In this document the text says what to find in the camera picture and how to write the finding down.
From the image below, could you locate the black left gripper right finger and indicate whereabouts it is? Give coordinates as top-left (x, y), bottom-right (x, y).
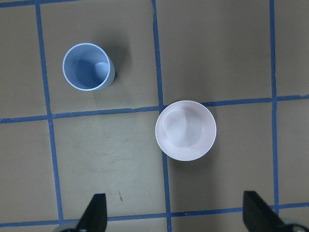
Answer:
top-left (242, 191), bottom-right (286, 232)

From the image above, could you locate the pink plastic bowl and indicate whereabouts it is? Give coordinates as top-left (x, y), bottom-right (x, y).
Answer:
top-left (155, 101), bottom-right (217, 161)

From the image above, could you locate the light blue plastic cup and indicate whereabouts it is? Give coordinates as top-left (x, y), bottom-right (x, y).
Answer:
top-left (62, 43), bottom-right (115, 91)

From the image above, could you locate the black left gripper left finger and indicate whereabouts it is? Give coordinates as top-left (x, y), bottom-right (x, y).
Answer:
top-left (76, 193), bottom-right (107, 232)

